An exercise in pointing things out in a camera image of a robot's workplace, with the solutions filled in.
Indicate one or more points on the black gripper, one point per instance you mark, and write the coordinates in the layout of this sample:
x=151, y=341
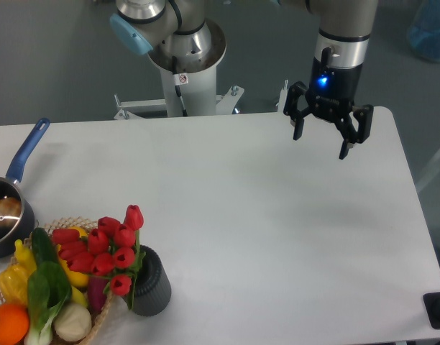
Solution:
x=330, y=97

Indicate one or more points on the red tulip bouquet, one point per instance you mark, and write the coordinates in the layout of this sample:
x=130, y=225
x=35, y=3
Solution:
x=110, y=252

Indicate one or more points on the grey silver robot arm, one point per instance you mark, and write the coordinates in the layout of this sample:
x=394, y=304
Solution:
x=343, y=33

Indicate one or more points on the dark grey ribbed vase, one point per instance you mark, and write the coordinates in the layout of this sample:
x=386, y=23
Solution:
x=151, y=291

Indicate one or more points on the blue plastic bag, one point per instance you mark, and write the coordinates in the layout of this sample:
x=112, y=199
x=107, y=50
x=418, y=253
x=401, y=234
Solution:
x=423, y=35

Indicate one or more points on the black device at edge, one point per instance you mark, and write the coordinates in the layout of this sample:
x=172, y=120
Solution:
x=432, y=304

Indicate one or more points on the woven wicker basket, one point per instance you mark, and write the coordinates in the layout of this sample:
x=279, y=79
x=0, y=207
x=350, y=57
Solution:
x=96, y=318

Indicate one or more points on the purple eggplant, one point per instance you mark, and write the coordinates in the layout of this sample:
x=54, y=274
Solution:
x=95, y=293

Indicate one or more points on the green cucumber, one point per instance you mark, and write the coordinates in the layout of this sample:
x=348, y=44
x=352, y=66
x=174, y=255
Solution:
x=42, y=247

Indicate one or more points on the green bok choy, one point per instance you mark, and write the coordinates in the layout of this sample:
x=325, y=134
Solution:
x=47, y=291

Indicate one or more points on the yellow banana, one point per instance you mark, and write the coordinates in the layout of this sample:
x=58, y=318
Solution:
x=25, y=258

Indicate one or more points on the brown food in pan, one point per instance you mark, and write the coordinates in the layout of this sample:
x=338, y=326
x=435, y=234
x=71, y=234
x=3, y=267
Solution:
x=10, y=211

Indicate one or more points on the yellow bell pepper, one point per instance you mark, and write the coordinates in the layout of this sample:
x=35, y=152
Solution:
x=13, y=284

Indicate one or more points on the orange fruit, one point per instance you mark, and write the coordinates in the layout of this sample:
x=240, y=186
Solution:
x=14, y=323

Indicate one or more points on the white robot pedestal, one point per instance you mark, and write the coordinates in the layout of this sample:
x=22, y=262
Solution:
x=187, y=50

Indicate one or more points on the blue handled saucepan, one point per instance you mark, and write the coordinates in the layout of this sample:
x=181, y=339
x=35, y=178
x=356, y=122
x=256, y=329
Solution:
x=9, y=187

